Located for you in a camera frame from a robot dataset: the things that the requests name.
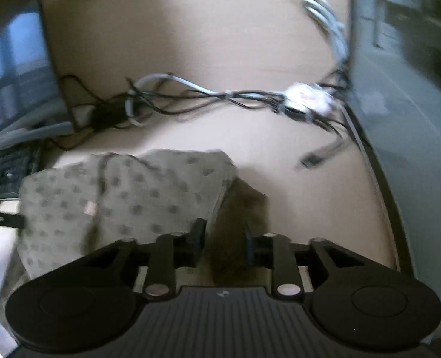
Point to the white computer tower case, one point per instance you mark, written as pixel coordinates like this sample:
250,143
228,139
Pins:
395,74

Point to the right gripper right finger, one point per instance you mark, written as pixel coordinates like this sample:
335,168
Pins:
352,299

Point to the black computer monitor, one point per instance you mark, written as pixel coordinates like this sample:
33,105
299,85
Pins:
31,103

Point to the white cable connector bundle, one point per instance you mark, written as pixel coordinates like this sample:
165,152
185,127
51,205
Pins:
307,99

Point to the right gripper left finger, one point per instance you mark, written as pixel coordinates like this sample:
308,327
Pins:
94,300

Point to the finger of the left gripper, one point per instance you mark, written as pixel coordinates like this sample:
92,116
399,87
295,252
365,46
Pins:
11,220

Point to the black keyboard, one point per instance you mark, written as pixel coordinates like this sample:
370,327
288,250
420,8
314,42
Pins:
16,163

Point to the brown polka dot sweater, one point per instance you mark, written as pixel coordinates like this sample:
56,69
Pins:
77,209

